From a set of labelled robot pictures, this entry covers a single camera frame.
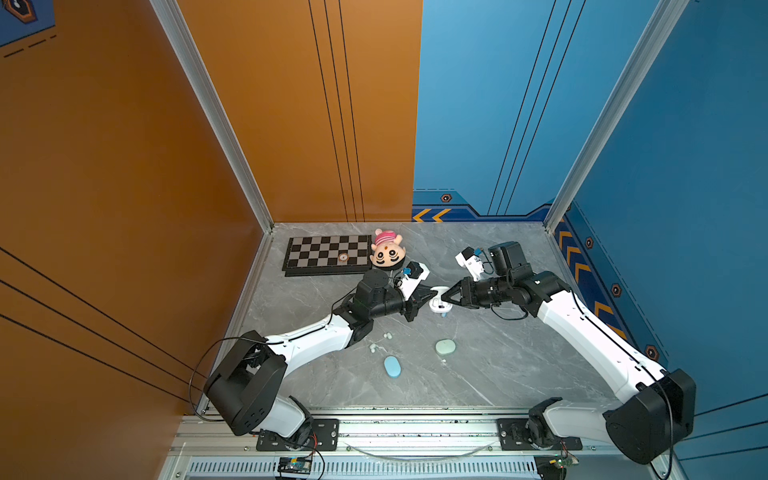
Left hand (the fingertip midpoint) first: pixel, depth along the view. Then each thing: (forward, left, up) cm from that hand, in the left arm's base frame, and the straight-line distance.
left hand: (435, 289), depth 77 cm
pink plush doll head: (+23, +13, -12) cm, 29 cm away
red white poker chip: (+24, +29, -17) cm, 41 cm away
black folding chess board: (+25, +34, -17) cm, 46 cm away
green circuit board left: (-36, +34, -24) cm, 55 cm away
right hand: (-3, -2, +1) cm, 4 cm away
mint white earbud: (-8, +17, -20) cm, 27 cm away
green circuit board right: (-35, -30, -21) cm, 50 cm away
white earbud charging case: (-4, 0, -1) cm, 4 cm away
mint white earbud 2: (-4, +13, -20) cm, 24 cm away
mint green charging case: (-8, -5, -19) cm, 21 cm away
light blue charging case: (-13, +11, -19) cm, 26 cm away
